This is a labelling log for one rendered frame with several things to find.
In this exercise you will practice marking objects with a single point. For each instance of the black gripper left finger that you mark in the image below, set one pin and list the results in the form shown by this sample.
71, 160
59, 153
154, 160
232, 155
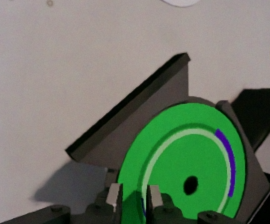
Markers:
95, 213

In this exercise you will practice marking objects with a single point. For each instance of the white disc with centre hole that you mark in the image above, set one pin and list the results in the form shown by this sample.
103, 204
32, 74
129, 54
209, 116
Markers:
181, 3

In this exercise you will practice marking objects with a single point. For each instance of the green-labelled cd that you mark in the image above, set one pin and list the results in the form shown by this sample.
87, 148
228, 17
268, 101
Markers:
185, 140

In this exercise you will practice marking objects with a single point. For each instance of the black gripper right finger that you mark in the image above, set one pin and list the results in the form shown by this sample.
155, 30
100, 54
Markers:
157, 213

